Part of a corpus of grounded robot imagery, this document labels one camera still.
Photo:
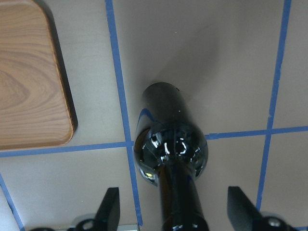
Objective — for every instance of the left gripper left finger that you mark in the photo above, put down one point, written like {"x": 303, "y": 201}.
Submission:
{"x": 108, "y": 215}

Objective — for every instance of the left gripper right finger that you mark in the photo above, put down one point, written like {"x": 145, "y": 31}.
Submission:
{"x": 242, "y": 214}

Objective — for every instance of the dark wine bottle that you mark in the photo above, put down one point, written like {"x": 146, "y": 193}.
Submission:
{"x": 171, "y": 152}

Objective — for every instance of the wooden tray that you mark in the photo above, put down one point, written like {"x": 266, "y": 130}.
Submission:
{"x": 36, "y": 106}

